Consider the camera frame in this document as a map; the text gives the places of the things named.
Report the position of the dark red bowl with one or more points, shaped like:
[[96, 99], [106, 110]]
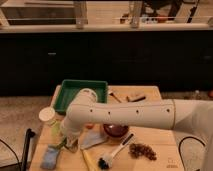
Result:
[[115, 131]]

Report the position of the black clamp stand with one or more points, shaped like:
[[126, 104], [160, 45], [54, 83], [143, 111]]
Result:
[[29, 135]]

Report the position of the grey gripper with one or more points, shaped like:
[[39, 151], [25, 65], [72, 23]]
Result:
[[72, 145]]

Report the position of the white handled dish brush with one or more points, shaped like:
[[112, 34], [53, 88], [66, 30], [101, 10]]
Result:
[[106, 160]]

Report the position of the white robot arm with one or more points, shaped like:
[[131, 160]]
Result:
[[189, 116]]

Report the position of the clear jar white lid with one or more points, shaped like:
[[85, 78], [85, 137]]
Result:
[[48, 116]]

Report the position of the small metal spoon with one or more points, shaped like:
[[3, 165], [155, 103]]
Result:
[[114, 96]]

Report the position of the grey cloth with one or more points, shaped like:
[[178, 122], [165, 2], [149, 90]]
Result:
[[93, 138]]

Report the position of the green plastic tray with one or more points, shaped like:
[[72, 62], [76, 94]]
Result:
[[70, 88]]

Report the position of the brown wooden block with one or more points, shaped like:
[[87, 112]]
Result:
[[135, 98]]

